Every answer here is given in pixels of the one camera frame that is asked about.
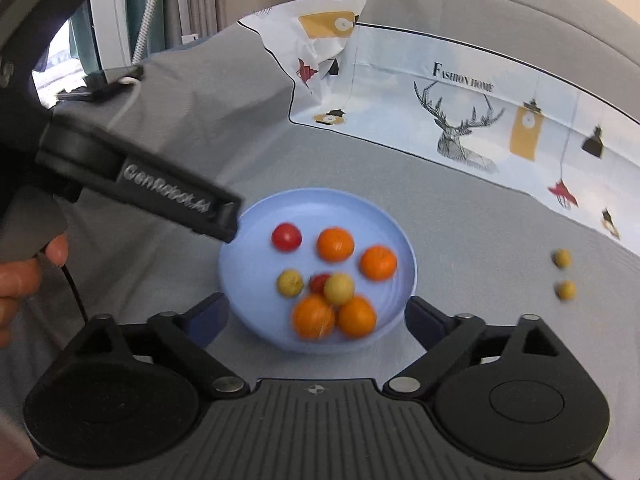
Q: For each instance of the white deer printed cloth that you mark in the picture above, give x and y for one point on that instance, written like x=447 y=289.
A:
x=390 y=85

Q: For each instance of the black phone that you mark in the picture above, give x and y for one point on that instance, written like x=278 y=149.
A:
x=100 y=85

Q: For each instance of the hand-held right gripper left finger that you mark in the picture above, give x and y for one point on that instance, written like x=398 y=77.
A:
x=210 y=317

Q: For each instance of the grey bed sheet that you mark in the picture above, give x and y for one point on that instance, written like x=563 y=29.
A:
x=480 y=260

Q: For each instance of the orange tangerine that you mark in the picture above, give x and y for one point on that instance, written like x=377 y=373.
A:
x=356 y=316
x=378 y=262
x=313 y=316
x=335 y=244

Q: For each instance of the person's left hand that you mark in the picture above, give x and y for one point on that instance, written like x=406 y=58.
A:
x=20 y=280

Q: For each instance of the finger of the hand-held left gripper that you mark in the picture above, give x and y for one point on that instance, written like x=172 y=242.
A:
x=175 y=195

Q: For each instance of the grey braided pole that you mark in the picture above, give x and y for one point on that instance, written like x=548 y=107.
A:
x=150 y=10

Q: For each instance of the teal window frame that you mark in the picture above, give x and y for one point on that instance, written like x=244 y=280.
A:
x=95 y=35

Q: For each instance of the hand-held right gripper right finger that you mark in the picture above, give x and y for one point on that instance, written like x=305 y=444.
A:
x=425 y=322

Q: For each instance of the light blue plate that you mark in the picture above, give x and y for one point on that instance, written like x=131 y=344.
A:
x=260 y=310

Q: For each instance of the small yellow-green fruit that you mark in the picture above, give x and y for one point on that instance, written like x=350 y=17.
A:
x=566 y=290
x=561 y=258
x=339 y=288
x=290 y=282

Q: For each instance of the red cherry tomato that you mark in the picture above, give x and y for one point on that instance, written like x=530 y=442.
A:
x=318 y=282
x=286 y=236

